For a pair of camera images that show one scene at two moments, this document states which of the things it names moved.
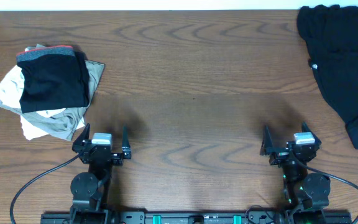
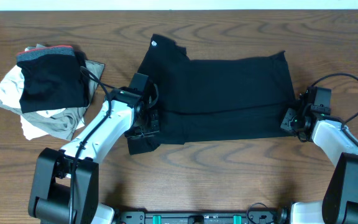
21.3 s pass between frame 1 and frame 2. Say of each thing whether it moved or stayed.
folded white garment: stayed
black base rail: stayed
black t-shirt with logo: moved
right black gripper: moved
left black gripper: moved
